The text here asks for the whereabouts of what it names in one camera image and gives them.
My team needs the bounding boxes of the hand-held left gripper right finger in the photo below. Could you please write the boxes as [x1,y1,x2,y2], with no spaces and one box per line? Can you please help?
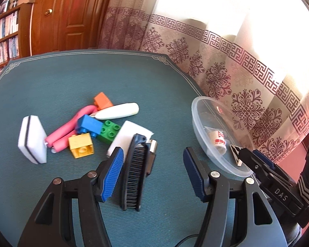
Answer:
[183,147,282,247]

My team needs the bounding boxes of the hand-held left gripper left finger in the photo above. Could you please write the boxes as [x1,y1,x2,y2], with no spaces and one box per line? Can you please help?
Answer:
[18,147,124,247]

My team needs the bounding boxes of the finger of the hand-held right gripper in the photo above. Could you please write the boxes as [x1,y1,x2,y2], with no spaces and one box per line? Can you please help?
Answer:
[241,148,267,183]
[253,150,296,186]

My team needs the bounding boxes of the black comb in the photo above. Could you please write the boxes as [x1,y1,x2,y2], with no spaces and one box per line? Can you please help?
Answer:
[121,133,148,211]

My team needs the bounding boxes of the brown bottle with gold cap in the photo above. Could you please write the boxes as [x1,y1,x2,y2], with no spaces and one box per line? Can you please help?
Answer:
[144,139,158,177]

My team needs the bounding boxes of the plain white sponge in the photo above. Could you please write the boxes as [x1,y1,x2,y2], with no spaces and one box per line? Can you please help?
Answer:
[107,120,155,158]

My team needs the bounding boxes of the green toy block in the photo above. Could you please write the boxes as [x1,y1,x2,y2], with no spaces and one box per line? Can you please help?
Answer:
[96,120,121,144]

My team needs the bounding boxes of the yellow toy block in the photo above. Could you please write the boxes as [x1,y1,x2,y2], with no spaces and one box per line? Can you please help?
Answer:
[68,133,95,158]

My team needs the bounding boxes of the blue toy block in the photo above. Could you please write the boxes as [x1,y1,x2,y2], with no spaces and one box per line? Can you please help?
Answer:
[77,114,103,138]

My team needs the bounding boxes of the clear plastic bowl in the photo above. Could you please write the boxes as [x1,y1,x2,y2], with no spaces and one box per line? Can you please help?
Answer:
[191,96,255,178]

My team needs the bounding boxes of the pink foam hair curler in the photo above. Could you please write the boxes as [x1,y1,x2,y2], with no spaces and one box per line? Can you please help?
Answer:
[45,105,97,154]

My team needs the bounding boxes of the white cream tube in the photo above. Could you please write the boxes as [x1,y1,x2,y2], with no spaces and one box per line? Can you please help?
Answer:
[89,102,140,120]

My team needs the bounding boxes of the orange toy block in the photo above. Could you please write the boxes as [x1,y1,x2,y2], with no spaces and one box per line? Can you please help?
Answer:
[93,92,114,111]

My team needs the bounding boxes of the white sponge with black stripe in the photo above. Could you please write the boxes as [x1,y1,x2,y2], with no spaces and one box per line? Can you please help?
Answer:
[18,115,48,164]

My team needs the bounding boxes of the teal cloth desktop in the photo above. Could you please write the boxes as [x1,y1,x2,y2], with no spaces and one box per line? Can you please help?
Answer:
[0,49,286,247]

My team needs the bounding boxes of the white roll with red print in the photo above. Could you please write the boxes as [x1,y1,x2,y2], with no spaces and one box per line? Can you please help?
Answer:
[205,127,229,155]

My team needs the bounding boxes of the cream patterned curtain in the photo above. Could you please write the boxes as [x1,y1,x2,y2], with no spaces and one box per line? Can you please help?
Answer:
[98,0,309,165]

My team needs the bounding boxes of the brown wooden door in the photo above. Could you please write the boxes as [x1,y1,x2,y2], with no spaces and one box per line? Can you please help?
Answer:
[31,0,119,56]

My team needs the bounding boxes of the wooden bookshelf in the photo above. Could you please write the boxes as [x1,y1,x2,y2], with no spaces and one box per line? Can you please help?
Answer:
[0,4,33,88]

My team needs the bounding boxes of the rows of books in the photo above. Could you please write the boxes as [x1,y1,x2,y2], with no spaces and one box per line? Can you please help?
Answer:
[0,10,20,83]

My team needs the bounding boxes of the black cable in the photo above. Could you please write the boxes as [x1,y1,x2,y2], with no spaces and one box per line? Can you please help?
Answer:
[176,234,199,247]

